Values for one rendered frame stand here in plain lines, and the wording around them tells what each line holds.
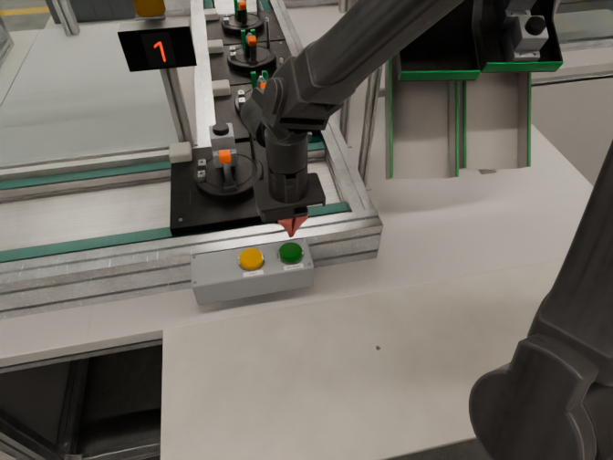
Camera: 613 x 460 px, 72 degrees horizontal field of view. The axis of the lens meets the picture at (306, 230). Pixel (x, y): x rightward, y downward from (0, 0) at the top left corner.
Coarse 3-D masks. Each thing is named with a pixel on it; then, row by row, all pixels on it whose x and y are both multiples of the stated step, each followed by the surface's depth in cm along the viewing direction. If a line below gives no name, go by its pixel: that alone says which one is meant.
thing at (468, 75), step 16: (464, 0) 74; (448, 16) 75; (464, 16) 74; (432, 32) 74; (448, 32) 74; (464, 32) 74; (416, 48) 73; (432, 48) 73; (448, 48) 73; (464, 48) 73; (400, 64) 69; (416, 64) 72; (432, 64) 72; (448, 64) 72; (464, 64) 72; (400, 80) 71; (416, 80) 71; (432, 80) 71; (448, 80) 71; (464, 80) 71
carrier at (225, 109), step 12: (252, 72) 103; (264, 72) 103; (216, 84) 109; (228, 84) 109; (252, 84) 105; (216, 96) 109; (228, 96) 109; (240, 96) 103; (216, 108) 105; (228, 108) 105; (240, 108) 101; (216, 120) 101; (228, 120) 101; (240, 120) 101; (240, 132) 98; (312, 132) 100
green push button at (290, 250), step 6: (282, 246) 75; (288, 246) 75; (294, 246) 75; (300, 246) 75; (282, 252) 74; (288, 252) 74; (294, 252) 74; (300, 252) 74; (282, 258) 74; (288, 258) 73; (294, 258) 73
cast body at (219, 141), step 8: (216, 128) 78; (224, 128) 78; (232, 128) 80; (216, 136) 78; (224, 136) 78; (232, 136) 78; (216, 144) 78; (224, 144) 79; (232, 144) 79; (216, 152) 79; (232, 152) 79; (216, 160) 80; (232, 160) 80
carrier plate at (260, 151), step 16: (240, 144) 95; (256, 144) 95; (192, 160) 91; (176, 176) 88; (192, 176) 88; (176, 192) 85; (192, 192) 85; (176, 208) 81; (192, 208) 81; (208, 208) 81; (224, 208) 81; (240, 208) 81; (256, 208) 81; (176, 224) 79; (192, 224) 79; (208, 224) 79; (224, 224) 80; (240, 224) 81
